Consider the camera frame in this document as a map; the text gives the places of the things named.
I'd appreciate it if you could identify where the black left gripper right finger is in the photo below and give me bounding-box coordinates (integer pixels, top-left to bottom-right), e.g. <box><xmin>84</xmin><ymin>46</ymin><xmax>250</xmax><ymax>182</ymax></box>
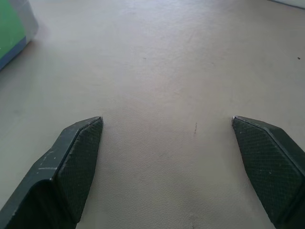
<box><xmin>231</xmin><ymin>115</ymin><xmax>305</xmax><ymax>229</ymax></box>

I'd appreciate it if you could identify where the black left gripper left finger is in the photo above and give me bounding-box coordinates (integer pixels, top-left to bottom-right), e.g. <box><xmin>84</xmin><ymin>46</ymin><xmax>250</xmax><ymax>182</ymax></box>
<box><xmin>0</xmin><ymin>116</ymin><xmax>104</xmax><ymax>229</ymax></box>

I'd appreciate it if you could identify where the green and white box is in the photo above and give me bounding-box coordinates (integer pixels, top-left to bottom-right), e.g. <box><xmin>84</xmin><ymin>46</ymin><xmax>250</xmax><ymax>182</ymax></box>
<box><xmin>0</xmin><ymin>0</ymin><xmax>39</xmax><ymax>70</ymax></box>

